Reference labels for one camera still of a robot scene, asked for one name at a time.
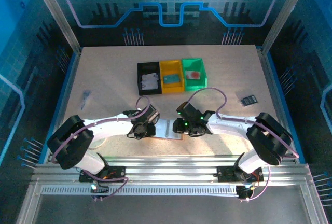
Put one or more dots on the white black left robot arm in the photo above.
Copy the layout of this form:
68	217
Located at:
109	128

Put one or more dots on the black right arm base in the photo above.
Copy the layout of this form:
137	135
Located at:
225	173

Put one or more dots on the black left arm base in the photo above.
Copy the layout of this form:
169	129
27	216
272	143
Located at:
118	173

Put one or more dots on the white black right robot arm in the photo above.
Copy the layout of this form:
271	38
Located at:
228	125

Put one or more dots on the white cards stack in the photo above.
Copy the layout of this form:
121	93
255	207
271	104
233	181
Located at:
149	82

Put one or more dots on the teal cards stack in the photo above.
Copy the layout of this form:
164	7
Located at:
172	79

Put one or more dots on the red circle cards stack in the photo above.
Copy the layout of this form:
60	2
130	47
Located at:
193	75

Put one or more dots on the small dark chip card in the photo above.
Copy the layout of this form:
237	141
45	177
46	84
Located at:
249	100

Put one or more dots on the black plastic bin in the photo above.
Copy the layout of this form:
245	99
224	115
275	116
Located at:
149	93

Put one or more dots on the green plastic bin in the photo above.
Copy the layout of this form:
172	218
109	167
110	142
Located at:
194	86

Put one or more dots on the yellow plastic bin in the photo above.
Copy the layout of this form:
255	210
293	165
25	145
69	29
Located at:
172	89

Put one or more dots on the white tape roll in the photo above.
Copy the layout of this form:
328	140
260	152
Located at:
98	144

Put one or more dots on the clear plastic bag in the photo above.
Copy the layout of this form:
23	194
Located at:
85	99

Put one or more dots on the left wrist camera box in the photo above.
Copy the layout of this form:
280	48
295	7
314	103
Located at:
152	115

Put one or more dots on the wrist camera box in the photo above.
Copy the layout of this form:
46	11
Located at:
185	109
152	115

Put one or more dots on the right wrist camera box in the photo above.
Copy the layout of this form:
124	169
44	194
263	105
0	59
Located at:
185	109

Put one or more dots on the aluminium mounting rail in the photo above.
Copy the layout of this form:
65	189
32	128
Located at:
168	169

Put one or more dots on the aluminium side rail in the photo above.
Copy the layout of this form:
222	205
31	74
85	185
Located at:
271	78
68	84

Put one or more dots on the aluminium frame post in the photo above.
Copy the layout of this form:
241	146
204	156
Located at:
285	14
57	19

